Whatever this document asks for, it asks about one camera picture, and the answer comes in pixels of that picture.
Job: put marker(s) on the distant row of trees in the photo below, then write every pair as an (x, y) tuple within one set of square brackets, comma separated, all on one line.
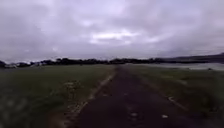
[(93, 61)]

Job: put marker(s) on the dark asphalt path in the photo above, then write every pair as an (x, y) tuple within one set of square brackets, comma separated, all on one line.
[(130, 103)]

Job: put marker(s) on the pale gravel path edge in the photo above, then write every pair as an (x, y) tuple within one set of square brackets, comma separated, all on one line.
[(87, 100)]

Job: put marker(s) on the grass strip beside water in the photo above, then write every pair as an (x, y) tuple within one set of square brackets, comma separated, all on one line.
[(186, 83)]

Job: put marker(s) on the green grass field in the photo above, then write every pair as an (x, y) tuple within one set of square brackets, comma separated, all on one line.
[(36, 90)]

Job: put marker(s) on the grey water surface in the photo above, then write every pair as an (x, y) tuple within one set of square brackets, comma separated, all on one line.
[(200, 65)]

